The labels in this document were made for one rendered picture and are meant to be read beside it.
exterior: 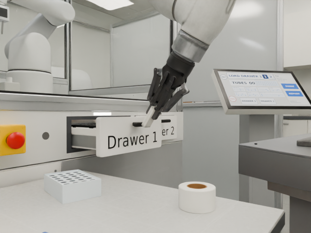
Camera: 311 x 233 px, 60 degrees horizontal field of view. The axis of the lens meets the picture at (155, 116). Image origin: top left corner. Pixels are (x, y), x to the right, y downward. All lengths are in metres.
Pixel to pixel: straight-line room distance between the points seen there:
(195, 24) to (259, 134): 1.06
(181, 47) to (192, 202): 0.40
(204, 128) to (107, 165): 1.72
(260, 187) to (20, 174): 1.29
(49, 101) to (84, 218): 0.43
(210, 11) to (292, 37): 3.42
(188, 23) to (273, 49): 1.72
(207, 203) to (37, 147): 0.50
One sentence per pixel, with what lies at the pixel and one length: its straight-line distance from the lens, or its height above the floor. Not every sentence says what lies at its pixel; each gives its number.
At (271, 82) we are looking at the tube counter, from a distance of 1.72.
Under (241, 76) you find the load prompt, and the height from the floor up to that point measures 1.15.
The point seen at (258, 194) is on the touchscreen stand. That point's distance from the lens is 1.71.
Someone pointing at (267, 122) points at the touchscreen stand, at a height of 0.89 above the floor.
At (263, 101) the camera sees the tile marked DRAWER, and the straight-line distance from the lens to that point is 1.57.
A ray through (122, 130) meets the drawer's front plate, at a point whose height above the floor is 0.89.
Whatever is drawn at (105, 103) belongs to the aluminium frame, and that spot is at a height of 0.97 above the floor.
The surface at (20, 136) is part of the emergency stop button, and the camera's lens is 0.71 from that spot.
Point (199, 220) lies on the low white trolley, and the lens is 0.49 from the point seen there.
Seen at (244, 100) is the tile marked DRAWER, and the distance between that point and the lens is 1.52.
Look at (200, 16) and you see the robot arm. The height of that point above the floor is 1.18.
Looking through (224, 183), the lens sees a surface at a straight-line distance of 2.57.
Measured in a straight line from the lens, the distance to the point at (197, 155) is 2.66.
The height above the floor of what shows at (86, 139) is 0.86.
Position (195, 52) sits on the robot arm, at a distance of 0.72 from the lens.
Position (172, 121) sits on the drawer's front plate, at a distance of 1.27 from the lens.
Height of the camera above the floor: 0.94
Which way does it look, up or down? 1 degrees down
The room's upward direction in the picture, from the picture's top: straight up
